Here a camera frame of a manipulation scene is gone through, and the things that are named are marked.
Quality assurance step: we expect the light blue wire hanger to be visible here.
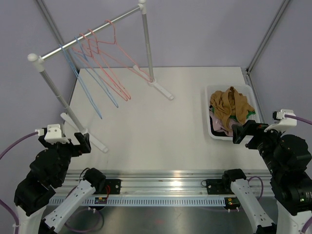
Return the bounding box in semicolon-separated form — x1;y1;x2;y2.
59;44;102;119

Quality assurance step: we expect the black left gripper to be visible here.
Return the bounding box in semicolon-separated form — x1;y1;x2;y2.
39;132;91;184

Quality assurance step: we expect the pink hanger of mauve top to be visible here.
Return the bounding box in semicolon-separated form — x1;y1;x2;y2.
72;35;124;100

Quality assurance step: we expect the aluminium front rail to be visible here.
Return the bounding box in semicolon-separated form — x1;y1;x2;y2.
56;170;273;197

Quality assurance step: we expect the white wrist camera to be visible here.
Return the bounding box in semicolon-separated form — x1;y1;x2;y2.
264;109;297;133
35;124;70;144

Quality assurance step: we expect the pink hanger of brown top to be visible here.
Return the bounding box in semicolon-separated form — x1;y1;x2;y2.
94;20;153;83

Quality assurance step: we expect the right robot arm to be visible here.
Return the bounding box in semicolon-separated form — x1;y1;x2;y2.
221;118;312;234

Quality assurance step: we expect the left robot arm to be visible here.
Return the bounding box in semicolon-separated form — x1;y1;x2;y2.
14;128;106;234

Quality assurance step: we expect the mauve pink tank top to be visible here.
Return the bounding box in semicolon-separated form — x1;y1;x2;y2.
209;111;236;132

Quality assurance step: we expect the black tank top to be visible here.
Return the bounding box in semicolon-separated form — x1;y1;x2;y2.
211;128;233;137

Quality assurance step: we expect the white slotted cable duct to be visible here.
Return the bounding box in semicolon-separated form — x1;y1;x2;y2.
47;196;226;207

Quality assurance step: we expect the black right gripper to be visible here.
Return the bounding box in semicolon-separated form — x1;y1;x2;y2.
232;118;287;175

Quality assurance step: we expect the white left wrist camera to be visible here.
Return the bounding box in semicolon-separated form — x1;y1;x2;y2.
35;124;70;144

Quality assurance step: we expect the pink hanger of green top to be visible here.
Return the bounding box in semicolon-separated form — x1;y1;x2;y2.
87;29;132;101

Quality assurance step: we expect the grey white clothes rack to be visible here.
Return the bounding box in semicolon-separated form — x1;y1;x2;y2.
27;0;174;153

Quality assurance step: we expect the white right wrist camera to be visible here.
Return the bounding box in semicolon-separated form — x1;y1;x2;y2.
264;109;297;133

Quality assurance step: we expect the white plastic basket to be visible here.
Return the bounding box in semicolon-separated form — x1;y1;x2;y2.
205;84;260;141

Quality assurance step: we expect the green tank top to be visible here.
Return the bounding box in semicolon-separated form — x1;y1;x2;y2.
209;106;256;121

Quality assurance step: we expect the mustard brown tank top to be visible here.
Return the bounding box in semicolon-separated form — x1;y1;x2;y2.
210;86;256;130

